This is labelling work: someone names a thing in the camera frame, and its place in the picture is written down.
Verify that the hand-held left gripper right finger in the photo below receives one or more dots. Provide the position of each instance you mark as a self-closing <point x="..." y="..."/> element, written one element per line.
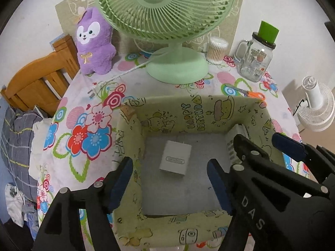
<point x="218" y="185"/>

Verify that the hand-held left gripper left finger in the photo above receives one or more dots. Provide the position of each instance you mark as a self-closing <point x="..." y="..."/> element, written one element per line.
<point x="119" y="185"/>

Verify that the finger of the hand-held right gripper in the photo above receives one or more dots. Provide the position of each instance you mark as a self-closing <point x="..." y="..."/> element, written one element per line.
<point x="251" y="159"/>
<point x="288" y="146"/>

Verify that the white ribbed plastic device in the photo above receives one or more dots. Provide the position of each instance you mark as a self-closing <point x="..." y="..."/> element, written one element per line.
<point x="231" y="143"/>

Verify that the white charger adapter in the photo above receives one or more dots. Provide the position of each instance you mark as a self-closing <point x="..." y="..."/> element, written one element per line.
<point x="175" y="159"/>

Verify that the cartoon print fabric storage box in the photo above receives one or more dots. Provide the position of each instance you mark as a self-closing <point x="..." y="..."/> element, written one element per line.
<point x="167" y="109"/>

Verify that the white small fan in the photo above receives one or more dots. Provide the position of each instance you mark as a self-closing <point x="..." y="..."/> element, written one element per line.
<point x="314" y="94"/>

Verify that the glass mug jar green cap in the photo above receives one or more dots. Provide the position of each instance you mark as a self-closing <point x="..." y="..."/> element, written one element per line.
<point x="252" y="65"/>

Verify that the floral tablecloth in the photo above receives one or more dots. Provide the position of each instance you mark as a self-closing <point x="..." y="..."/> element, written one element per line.
<point x="78" y="104"/>

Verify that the patterned white cloth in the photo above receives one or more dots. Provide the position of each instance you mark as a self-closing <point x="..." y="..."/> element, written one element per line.
<point x="14" y="201"/>

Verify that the grey plaid blanket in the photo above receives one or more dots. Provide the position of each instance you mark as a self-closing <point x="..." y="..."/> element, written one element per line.
<point x="18" y="141"/>

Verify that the cotton swab container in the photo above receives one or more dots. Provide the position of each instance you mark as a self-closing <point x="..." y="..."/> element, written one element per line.
<point x="216" y="52"/>

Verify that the green desk fan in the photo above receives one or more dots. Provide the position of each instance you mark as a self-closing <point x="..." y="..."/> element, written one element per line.
<point x="178" y="65"/>

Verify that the purple plush toy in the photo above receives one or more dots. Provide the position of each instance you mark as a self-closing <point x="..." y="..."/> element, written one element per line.
<point x="94" y="49"/>

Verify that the orange wooden chair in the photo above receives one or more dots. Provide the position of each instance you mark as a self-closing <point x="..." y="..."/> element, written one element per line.
<point x="26" y="83"/>

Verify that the blue book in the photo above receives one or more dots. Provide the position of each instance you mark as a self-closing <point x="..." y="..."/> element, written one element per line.
<point x="56" y="38"/>

